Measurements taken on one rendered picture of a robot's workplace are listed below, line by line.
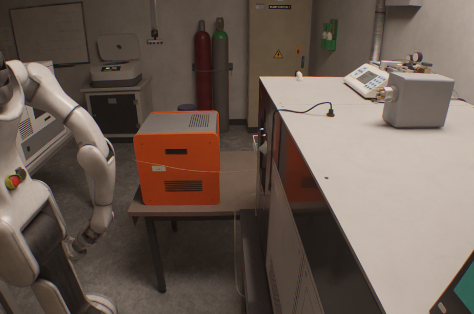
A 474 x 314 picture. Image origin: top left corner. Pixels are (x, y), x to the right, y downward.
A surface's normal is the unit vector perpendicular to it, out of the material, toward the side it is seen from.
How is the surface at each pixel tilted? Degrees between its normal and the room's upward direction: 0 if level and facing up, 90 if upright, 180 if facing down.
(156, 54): 90
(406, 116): 90
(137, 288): 0
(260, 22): 90
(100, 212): 82
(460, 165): 0
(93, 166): 97
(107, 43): 105
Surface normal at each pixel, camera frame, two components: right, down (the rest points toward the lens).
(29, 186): 0.97, -0.22
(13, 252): 0.22, 0.38
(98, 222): 0.04, 0.25
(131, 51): 0.03, 0.62
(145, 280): 0.00, -0.92
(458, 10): -1.00, 0.02
